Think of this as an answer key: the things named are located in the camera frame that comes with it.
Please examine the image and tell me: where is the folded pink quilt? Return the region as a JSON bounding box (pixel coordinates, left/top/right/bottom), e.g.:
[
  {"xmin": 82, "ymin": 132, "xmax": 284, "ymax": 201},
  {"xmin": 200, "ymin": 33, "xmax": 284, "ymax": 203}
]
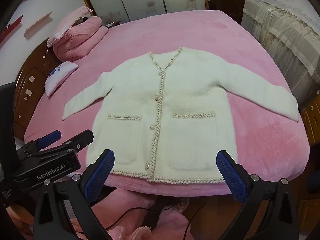
[{"xmin": 54, "ymin": 16, "xmax": 109, "ymax": 62}]

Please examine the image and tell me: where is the white lace cloth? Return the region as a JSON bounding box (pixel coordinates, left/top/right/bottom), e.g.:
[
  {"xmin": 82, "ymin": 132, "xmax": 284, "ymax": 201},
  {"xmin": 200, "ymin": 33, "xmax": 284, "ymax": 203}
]
[{"xmin": 250, "ymin": 0, "xmax": 320, "ymax": 34}]

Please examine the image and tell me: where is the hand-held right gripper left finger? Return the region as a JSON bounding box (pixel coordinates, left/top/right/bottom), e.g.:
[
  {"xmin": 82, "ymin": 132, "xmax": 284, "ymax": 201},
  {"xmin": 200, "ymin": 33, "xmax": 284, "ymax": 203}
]
[{"xmin": 34, "ymin": 149, "xmax": 115, "ymax": 240}]

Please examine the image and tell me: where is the dark wooden headboard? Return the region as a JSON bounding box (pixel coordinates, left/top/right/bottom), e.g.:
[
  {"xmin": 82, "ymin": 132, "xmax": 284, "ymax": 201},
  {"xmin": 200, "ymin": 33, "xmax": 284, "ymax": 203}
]
[{"xmin": 12, "ymin": 37, "xmax": 63, "ymax": 138}]

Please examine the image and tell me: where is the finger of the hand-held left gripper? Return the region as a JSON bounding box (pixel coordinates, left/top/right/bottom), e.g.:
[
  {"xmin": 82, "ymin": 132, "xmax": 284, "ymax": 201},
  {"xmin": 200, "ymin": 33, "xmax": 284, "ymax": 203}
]
[
  {"xmin": 16, "ymin": 130, "xmax": 62, "ymax": 155},
  {"xmin": 46, "ymin": 129, "xmax": 94, "ymax": 157}
]

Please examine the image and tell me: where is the pink lace-trimmed pillow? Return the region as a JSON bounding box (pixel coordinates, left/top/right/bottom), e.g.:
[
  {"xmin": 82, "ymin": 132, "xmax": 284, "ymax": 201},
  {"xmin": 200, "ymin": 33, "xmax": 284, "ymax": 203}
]
[{"xmin": 46, "ymin": 6, "xmax": 93, "ymax": 47}]

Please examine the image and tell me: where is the red wall shelf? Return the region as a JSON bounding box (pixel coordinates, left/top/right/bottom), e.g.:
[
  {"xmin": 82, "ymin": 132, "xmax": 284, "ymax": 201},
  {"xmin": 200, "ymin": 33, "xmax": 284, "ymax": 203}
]
[{"xmin": 0, "ymin": 15, "xmax": 23, "ymax": 43}]

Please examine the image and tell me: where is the wooden cabinet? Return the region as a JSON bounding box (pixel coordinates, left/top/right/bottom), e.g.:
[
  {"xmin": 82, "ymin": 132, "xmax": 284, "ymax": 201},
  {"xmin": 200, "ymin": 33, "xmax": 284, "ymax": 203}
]
[{"xmin": 300, "ymin": 102, "xmax": 320, "ymax": 145}]

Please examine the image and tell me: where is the pink bed blanket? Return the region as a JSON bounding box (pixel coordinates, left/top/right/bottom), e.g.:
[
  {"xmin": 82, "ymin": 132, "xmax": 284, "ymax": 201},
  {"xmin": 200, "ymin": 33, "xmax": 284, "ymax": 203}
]
[{"xmin": 24, "ymin": 10, "xmax": 310, "ymax": 198}]

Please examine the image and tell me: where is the white fluffy cardigan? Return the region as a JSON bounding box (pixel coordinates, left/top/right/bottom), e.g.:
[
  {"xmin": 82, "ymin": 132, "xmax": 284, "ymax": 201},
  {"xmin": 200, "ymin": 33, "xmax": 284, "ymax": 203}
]
[{"xmin": 62, "ymin": 46, "xmax": 299, "ymax": 183}]

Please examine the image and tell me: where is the black cable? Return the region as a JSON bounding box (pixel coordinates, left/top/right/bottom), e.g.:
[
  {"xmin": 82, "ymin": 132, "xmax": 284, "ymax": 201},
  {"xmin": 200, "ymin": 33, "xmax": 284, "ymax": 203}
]
[{"xmin": 104, "ymin": 196, "xmax": 208, "ymax": 240}]

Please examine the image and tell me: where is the cream cloth-covered furniture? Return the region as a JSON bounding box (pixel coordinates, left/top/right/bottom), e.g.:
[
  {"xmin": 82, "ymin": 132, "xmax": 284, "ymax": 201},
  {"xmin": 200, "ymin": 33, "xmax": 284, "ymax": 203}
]
[{"xmin": 241, "ymin": 0, "xmax": 320, "ymax": 105}]

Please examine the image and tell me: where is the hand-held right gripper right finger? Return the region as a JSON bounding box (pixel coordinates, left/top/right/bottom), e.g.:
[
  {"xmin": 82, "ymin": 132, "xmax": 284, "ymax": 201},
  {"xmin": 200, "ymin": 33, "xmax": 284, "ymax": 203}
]
[{"xmin": 216, "ymin": 150, "xmax": 299, "ymax": 240}]

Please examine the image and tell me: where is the wooden wall shelf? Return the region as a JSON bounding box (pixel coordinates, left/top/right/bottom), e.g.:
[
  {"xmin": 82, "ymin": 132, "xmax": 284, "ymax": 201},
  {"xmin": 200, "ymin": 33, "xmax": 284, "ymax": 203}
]
[{"xmin": 24, "ymin": 11, "xmax": 53, "ymax": 37}]

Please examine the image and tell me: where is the person's pink fleece clothing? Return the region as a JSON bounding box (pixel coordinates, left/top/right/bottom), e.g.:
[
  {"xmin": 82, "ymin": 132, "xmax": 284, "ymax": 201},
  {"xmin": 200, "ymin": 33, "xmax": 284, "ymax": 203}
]
[{"xmin": 5, "ymin": 187, "xmax": 225, "ymax": 240}]

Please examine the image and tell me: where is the white embroidered pillow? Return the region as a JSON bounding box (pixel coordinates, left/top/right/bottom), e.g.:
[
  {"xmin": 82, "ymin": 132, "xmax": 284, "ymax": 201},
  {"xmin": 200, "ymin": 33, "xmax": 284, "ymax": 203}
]
[{"xmin": 44, "ymin": 61, "xmax": 79, "ymax": 98}]

